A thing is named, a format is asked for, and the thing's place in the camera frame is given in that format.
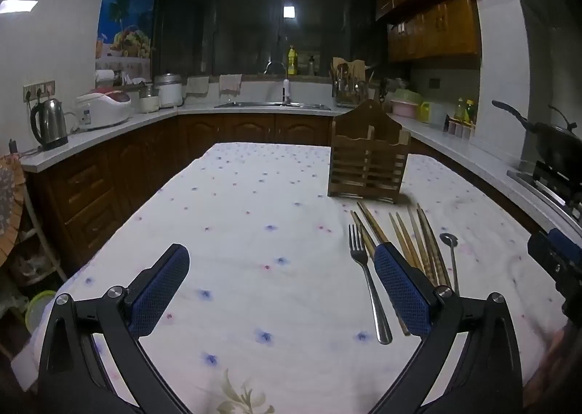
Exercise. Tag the white plastic container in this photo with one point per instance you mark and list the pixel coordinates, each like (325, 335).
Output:
(439, 114)

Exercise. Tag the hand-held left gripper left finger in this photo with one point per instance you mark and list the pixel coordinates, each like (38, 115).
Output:
(159, 291)

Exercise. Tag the yellow plastic jug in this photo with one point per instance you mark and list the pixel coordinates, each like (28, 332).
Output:
(425, 113)

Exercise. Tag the green plastic lid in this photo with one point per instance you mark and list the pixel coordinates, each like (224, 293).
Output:
(38, 307)

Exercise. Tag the pink and green baskets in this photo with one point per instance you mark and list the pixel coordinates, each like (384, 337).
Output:
(406, 103)

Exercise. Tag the round patterned cushion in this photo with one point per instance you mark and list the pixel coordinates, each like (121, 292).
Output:
(10, 200)

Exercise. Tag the tropical fruit wall poster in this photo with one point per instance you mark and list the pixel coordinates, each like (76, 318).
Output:
(127, 18)

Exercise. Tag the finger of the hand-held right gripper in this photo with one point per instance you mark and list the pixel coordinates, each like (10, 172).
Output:
(559, 259)

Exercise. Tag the wooden utensil holder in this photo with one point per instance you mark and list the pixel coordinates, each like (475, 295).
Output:
(368, 159)

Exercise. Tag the person's right hand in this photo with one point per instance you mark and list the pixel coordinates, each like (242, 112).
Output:
(557, 352)

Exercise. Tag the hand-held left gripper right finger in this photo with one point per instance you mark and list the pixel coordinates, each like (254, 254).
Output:
(402, 291)

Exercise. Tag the black wok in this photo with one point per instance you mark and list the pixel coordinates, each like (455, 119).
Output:
(554, 141)

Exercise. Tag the white jar with lid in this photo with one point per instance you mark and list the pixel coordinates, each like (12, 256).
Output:
(148, 101)

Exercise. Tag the curved metal faucet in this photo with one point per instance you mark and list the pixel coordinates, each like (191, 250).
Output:
(285, 87)

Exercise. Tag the dark kitchen window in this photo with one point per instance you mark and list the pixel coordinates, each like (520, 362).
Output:
(263, 23)

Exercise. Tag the white and red rice cooker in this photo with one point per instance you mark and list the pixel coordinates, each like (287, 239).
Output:
(102, 109)

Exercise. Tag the steel electric kettle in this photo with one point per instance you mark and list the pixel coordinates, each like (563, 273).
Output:
(49, 123)

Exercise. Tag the bunch of wooden chopsticks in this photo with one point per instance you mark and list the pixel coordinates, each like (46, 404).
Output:
(409, 237)

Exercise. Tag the steel kitchen sink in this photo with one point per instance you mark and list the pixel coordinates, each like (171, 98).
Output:
(273, 105)

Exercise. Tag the dark small bottle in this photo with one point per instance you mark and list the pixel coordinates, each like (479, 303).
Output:
(311, 66)

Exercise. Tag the white floral tablecloth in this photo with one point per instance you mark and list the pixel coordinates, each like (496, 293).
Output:
(273, 223)

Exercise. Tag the wooden cutting board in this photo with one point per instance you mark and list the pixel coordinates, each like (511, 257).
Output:
(348, 65)

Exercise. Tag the ceiling light panel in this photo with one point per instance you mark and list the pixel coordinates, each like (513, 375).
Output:
(18, 5)

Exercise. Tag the wall power outlet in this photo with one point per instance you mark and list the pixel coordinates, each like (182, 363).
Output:
(38, 90)

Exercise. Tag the small metal spoon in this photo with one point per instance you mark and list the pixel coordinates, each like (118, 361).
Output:
(452, 259)

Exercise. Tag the row of spice jars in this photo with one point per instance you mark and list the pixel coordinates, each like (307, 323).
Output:
(461, 128)

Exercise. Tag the dark wall switch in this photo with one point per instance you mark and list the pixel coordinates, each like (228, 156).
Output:
(434, 83)

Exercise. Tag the wooden base cabinets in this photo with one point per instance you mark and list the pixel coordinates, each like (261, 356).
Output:
(150, 155)

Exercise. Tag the wooden wall cabinets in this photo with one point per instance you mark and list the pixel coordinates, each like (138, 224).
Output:
(432, 0)

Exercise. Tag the metal fork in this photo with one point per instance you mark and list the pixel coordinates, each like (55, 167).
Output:
(370, 287)

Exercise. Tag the white kitchen countertop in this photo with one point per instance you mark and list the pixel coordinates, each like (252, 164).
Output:
(113, 127)

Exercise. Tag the white cooking pot with lid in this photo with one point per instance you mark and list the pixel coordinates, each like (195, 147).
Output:
(169, 90)

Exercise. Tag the steel gas stove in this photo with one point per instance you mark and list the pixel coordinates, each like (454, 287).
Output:
(545, 187)

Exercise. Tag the dish rack with utensils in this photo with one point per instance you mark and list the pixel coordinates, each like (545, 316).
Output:
(352, 93)

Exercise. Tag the yellow detergent bottle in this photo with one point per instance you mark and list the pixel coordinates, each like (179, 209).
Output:
(292, 62)

